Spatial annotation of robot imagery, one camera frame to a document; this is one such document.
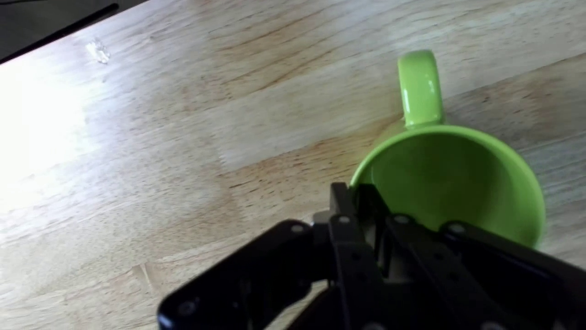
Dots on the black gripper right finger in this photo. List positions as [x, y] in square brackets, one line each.
[477, 282]

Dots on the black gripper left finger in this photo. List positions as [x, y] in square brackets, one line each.
[276, 282]

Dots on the green ceramic mug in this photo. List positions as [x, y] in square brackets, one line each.
[451, 177]

